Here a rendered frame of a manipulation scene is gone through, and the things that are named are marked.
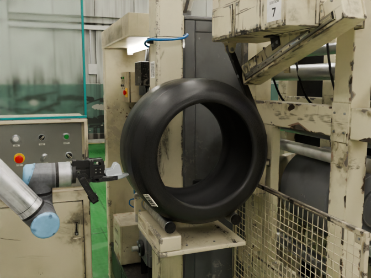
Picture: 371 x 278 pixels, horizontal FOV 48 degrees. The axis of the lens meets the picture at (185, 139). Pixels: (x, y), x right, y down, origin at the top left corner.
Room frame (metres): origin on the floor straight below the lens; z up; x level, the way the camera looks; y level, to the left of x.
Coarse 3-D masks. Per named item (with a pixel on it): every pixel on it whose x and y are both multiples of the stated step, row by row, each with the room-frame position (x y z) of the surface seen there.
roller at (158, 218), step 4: (144, 204) 1.80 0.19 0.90; (148, 208) 1.74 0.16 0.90; (152, 212) 1.67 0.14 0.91; (156, 212) 1.65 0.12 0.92; (152, 216) 1.68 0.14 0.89; (156, 216) 1.62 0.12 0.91; (160, 216) 1.59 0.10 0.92; (156, 220) 1.62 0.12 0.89; (160, 220) 1.57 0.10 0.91; (164, 220) 1.55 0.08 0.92; (168, 220) 1.54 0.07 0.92; (160, 224) 1.56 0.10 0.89; (164, 224) 1.52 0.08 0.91; (168, 224) 1.51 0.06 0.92; (172, 224) 1.51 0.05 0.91; (164, 228) 1.51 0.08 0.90; (168, 228) 1.51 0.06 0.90; (172, 228) 1.51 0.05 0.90; (168, 232) 1.51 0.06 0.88; (172, 232) 1.52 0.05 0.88
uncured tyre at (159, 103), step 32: (160, 96) 1.51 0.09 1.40; (192, 96) 1.51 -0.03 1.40; (224, 96) 1.56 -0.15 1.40; (128, 128) 1.57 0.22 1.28; (160, 128) 1.47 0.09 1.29; (224, 128) 1.86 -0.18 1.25; (256, 128) 1.60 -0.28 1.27; (128, 160) 1.50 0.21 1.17; (224, 160) 1.86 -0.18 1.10; (256, 160) 1.60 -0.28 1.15; (160, 192) 1.47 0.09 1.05; (192, 192) 1.80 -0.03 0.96; (224, 192) 1.78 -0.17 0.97
